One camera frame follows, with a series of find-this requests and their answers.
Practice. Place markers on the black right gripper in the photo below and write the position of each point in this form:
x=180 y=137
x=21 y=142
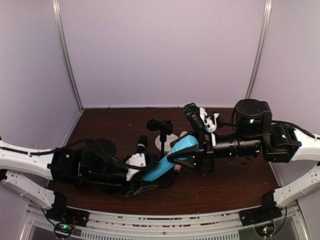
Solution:
x=206 y=152

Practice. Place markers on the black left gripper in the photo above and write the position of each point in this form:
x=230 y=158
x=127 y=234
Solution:
x=135 y=184

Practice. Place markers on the black front microphone stand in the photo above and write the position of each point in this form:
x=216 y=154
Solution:
x=162 y=172

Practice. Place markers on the black microphone stand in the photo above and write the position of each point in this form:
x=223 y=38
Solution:
x=162 y=172
x=216 y=120

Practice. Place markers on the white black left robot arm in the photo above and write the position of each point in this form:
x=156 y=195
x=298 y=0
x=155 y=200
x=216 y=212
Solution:
x=95 y=163

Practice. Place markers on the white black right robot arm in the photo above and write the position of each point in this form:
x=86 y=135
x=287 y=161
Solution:
x=254 y=133

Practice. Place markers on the black rear microphone stand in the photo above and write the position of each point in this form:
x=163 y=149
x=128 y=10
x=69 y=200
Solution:
x=216 y=120

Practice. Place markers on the beige microphone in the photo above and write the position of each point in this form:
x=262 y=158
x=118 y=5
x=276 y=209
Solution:
x=178 y=167

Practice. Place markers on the white ceramic bowl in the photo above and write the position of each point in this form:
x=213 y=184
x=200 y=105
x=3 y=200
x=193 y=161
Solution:
x=167 y=146

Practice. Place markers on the black microphone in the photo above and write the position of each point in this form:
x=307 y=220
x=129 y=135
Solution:
x=141 y=144

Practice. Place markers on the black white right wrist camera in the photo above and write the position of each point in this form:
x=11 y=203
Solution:
x=199 y=119

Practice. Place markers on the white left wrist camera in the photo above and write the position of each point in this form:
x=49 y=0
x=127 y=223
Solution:
x=137 y=163

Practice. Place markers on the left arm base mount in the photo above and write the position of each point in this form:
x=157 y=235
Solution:
x=64 y=219

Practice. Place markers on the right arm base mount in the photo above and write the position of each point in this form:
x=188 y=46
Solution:
x=262 y=219

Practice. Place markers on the metal front rail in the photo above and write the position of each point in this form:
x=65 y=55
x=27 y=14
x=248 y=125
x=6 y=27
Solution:
x=225 y=225

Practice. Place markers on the right aluminium frame post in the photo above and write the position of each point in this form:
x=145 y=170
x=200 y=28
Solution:
x=263 y=35

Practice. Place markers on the aluminium frame post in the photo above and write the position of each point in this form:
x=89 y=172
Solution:
x=66 y=57
x=263 y=35

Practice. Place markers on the left aluminium frame post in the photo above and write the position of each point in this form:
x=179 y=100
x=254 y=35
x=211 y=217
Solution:
x=66 y=57

